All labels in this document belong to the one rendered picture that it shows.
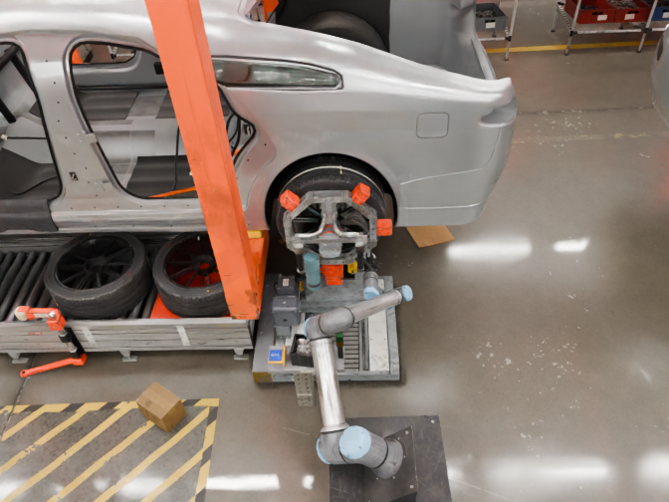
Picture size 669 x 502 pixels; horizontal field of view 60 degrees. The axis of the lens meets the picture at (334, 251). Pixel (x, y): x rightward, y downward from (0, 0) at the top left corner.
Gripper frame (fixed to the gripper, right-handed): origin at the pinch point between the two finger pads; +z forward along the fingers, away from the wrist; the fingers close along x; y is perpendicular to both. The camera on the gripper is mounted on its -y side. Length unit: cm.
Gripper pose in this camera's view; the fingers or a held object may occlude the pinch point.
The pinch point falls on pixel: (366, 250)
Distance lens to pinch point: 359.8
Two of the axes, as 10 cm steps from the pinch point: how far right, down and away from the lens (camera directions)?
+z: 0.2, -7.1, 7.1
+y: 7.4, 4.9, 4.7
